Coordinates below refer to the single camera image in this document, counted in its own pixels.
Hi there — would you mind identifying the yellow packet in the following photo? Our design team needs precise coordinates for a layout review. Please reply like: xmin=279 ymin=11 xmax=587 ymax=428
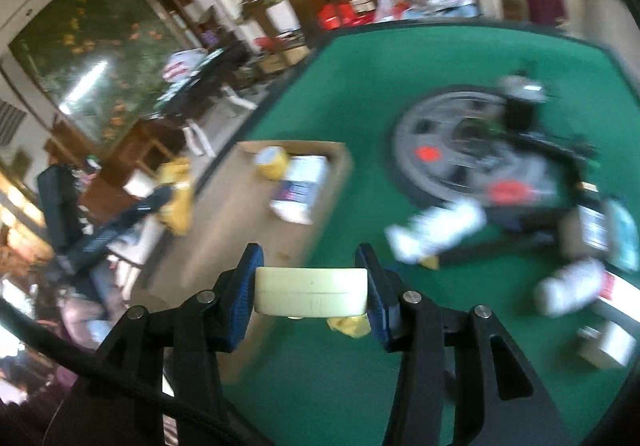
xmin=157 ymin=158 xmax=196 ymax=235
xmin=255 ymin=146 xmax=292 ymax=181

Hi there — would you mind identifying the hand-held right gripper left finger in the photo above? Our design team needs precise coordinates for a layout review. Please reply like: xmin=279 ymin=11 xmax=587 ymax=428
xmin=50 ymin=242 xmax=266 ymax=446

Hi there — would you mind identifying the black motor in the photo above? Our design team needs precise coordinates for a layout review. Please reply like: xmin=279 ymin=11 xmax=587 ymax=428
xmin=497 ymin=72 xmax=548 ymax=137

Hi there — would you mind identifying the red and white box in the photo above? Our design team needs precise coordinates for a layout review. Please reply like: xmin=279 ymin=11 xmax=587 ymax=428
xmin=595 ymin=271 xmax=638 ymax=311

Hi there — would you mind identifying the black cable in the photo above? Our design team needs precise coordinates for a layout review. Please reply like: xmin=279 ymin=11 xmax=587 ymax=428
xmin=0 ymin=298 xmax=273 ymax=446

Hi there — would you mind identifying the white box with blue print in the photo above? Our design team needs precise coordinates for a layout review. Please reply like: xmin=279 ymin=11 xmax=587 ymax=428
xmin=270 ymin=154 xmax=331 ymax=225

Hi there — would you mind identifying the large wall painting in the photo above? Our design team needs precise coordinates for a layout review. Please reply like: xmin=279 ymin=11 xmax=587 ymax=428
xmin=9 ymin=0 xmax=203 ymax=143

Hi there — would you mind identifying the cardboard box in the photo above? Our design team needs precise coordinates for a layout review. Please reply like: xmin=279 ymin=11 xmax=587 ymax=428
xmin=131 ymin=140 xmax=355 ymax=384

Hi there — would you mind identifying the cream tape roll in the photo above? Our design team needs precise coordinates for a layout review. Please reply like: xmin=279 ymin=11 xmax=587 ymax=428
xmin=253 ymin=266 xmax=370 ymax=319

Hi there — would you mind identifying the clear box with red piece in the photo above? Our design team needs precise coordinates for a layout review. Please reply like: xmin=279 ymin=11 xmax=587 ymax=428
xmin=482 ymin=171 xmax=556 ymax=214

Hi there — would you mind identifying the white bottle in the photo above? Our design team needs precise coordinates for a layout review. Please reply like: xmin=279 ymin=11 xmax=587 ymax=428
xmin=532 ymin=258 xmax=607 ymax=317
xmin=386 ymin=202 xmax=488 ymax=261

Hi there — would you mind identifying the teal cartoon tissue packet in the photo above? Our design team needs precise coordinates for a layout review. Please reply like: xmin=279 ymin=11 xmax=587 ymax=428
xmin=602 ymin=198 xmax=640 ymax=274

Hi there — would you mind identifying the white power adapter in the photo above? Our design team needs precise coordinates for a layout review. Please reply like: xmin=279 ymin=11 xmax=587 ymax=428
xmin=576 ymin=321 xmax=637 ymax=371

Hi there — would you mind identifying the black chair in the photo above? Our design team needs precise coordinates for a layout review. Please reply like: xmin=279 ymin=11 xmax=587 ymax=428
xmin=155 ymin=42 xmax=251 ymax=121

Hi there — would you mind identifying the round grey table disc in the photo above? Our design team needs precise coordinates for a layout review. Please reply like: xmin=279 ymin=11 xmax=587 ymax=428
xmin=392 ymin=84 xmax=581 ymax=213

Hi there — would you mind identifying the yellow crumpled wrapper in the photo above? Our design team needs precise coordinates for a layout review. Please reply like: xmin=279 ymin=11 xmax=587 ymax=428
xmin=327 ymin=316 xmax=372 ymax=339

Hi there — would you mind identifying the black bar with green ends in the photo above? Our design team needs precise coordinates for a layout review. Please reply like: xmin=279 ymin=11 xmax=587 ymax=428
xmin=500 ymin=128 xmax=601 ymax=164

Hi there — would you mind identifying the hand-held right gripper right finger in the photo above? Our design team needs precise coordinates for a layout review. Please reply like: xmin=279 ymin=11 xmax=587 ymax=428
xmin=354 ymin=243 xmax=581 ymax=446

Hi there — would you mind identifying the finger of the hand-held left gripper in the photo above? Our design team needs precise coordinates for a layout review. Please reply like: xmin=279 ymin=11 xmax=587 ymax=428
xmin=62 ymin=186 xmax=173 ymax=271

